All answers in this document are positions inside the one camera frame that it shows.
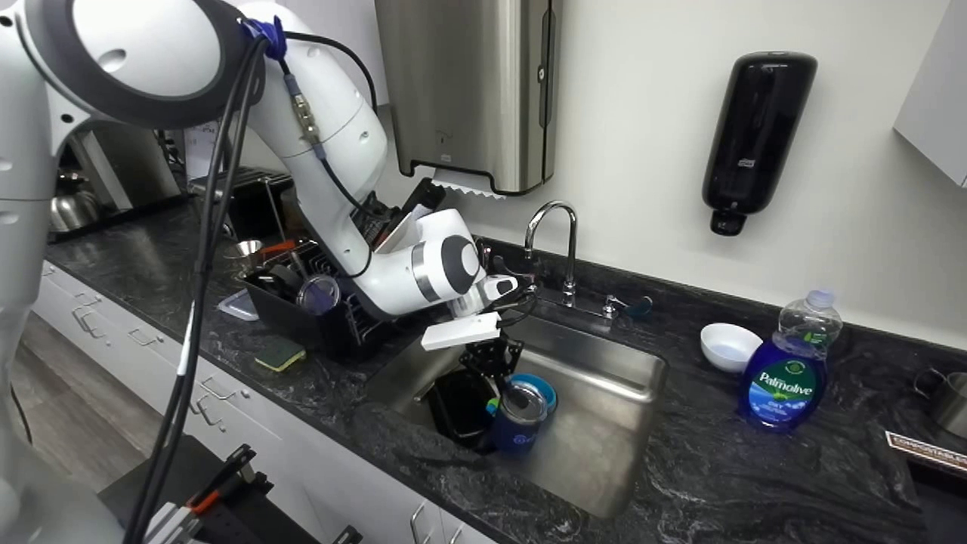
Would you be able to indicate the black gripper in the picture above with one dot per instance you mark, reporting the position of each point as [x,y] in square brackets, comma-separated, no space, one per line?
[494,362]

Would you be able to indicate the blue metal flask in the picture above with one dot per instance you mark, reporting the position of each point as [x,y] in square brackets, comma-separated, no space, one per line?
[520,432]

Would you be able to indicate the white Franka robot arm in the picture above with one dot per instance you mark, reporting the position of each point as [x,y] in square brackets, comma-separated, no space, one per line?
[334,132]

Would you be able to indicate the blue bowl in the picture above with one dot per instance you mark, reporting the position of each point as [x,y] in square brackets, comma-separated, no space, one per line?
[545,389]

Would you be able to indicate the black container in sink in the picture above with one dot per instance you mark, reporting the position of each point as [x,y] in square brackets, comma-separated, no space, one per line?
[457,410]

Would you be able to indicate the stainless steel sink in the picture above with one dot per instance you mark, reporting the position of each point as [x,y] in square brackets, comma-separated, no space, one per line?
[604,432]

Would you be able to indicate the chrome sink faucet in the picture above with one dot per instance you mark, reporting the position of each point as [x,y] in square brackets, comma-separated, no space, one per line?
[568,243]

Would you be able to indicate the white square plate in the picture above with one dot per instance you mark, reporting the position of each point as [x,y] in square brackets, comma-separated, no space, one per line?
[401,232]

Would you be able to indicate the small white bowl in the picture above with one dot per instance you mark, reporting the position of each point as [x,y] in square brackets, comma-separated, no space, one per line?
[726,346]

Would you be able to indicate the black dish rack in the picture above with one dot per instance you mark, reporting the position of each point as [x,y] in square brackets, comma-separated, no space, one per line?
[291,307]

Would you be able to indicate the green sponge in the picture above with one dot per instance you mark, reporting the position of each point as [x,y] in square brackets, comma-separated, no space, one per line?
[280,353]

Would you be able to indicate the white lower cabinet front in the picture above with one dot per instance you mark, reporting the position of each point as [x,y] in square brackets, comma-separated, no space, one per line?
[251,432]

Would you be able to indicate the blue dish soap bottle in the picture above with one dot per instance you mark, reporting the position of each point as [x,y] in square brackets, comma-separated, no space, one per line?
[786,389]

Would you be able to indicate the stainless paper towel dispenser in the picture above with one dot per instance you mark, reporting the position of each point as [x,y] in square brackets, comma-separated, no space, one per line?
[468,91]

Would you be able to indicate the stainless steel pot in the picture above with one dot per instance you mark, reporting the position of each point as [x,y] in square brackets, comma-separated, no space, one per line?
[72,205]

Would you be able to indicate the narrow white upper cabinet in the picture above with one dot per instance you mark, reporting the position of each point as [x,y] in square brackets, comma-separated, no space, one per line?
[938,91]

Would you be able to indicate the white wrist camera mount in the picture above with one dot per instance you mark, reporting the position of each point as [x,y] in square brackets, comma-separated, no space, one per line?
[460,331]

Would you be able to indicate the black wall soap dispenser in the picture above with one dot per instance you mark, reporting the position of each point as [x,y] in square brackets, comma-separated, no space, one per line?
[756,132]

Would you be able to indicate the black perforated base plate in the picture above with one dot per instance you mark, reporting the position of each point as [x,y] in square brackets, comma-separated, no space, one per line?
[141,495]

